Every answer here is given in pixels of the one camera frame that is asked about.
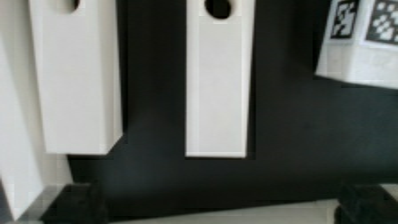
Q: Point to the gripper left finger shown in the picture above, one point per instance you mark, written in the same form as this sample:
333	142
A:
68	205

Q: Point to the white tagged nut cube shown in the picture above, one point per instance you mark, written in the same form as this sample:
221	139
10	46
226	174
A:
360	48

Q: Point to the white chair back part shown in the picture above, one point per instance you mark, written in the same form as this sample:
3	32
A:
61	115

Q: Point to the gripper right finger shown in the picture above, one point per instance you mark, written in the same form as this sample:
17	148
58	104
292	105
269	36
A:
367	204

